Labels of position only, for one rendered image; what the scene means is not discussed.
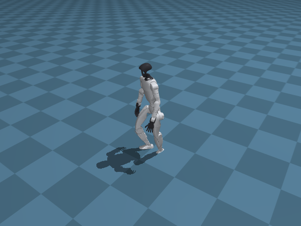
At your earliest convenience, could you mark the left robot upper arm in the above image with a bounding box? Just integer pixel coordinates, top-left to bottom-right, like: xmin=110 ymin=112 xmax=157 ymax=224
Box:
xmin=150 ymin=82 xmax=160 ymax=105

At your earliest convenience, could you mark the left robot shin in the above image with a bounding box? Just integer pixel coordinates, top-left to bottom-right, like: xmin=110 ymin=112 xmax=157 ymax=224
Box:
xmin=154 ymin=133 xmax=163 ymax=152

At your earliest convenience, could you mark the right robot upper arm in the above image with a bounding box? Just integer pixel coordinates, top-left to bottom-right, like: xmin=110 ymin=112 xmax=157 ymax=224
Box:
xmin=139 ymin=76 xmax=144 ymax=95

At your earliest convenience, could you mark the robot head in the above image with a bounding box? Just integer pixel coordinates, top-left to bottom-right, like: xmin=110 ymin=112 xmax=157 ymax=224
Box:
xmin=139 ymin=63 xmax=153 ymax=81

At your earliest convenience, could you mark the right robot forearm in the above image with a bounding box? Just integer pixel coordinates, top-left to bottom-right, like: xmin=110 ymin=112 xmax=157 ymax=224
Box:
xmin=136 ymin=92 xmax=144 ymax=106

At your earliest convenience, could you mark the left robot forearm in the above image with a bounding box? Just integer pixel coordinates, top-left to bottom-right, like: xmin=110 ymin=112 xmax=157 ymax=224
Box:
xmin=151 ymin=101 xmax=159 ymax=122

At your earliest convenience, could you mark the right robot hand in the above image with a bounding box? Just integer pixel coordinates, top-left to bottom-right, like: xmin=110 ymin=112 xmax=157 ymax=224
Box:
xmin=135 ymin=103 xmax=140 ymax=117

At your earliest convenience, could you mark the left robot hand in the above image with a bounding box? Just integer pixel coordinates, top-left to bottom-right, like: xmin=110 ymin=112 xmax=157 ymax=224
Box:
xmin=145 ymin=119 xmax=156 ymax=132

